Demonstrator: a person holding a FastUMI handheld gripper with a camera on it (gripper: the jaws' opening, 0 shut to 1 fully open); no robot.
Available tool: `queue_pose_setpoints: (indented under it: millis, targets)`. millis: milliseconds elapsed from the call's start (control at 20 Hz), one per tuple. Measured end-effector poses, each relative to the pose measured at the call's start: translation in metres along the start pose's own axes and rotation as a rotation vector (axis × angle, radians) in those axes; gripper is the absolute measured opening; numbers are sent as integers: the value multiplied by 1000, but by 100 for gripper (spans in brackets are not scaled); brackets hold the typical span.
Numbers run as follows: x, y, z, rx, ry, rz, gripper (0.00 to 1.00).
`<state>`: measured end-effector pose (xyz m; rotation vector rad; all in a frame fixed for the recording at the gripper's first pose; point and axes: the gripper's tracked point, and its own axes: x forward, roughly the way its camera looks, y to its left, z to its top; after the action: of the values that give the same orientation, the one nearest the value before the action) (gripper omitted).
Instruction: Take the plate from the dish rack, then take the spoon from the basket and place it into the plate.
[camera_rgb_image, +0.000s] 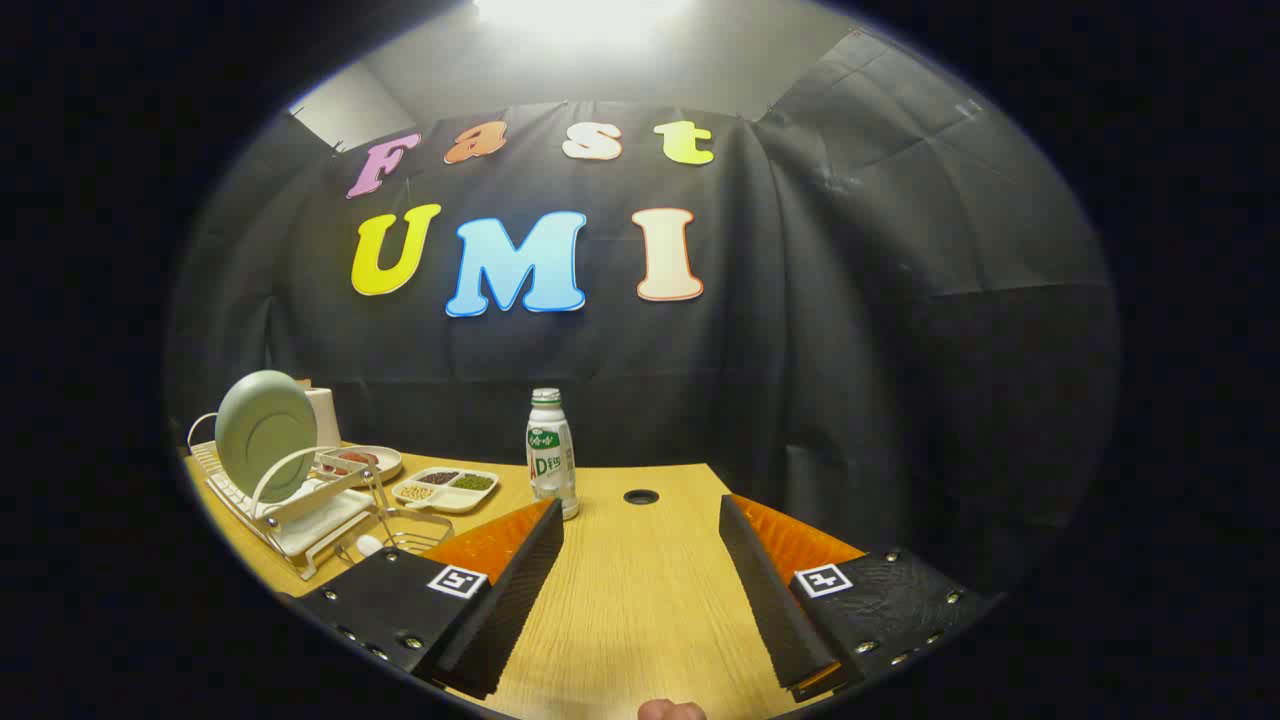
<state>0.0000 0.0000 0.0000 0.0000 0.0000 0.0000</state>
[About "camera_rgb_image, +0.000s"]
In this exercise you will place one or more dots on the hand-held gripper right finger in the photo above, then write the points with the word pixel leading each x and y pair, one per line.
pixel 770 600

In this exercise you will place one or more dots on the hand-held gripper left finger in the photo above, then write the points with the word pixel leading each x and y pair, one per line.
pixel 510 600

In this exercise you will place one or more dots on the pale green plate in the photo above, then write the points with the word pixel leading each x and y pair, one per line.
pixel 262 430

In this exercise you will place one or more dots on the white oval plate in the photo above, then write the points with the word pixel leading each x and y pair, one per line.
pixel 385 462

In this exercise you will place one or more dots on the white divided tray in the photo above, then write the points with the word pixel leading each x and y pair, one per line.
pixel 455 498

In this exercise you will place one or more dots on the green mung beans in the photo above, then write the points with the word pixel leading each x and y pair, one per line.
pixel 474 482

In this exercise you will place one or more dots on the dark red beans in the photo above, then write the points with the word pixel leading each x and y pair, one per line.
pixel 438 478

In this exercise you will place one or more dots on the yellow soybeans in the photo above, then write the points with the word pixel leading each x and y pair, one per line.
pixel 417 492

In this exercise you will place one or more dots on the white drink bottle green label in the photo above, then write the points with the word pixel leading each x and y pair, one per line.
pixel 551 460

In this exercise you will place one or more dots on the white toaster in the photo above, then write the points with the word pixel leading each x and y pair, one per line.
pixel 326 420

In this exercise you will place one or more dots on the black backdrop cloth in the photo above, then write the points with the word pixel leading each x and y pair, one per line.
pixel 850 350

